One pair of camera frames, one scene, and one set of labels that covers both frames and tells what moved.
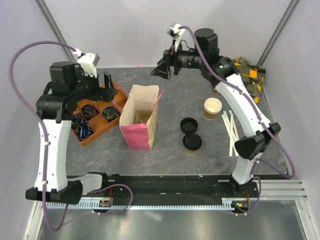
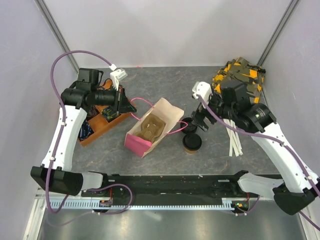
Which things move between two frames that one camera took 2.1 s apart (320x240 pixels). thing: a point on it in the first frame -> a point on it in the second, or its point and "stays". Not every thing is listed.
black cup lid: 192,141 stays
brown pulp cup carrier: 141,116 -> 151,127
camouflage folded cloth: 252,76 stays
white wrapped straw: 229,122 stays
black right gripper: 162,69 -> 202,111
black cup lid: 189,125 stays
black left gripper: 106,94 -> 123,105
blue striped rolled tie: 84,130 stays
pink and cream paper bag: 138,116 -> 149,130
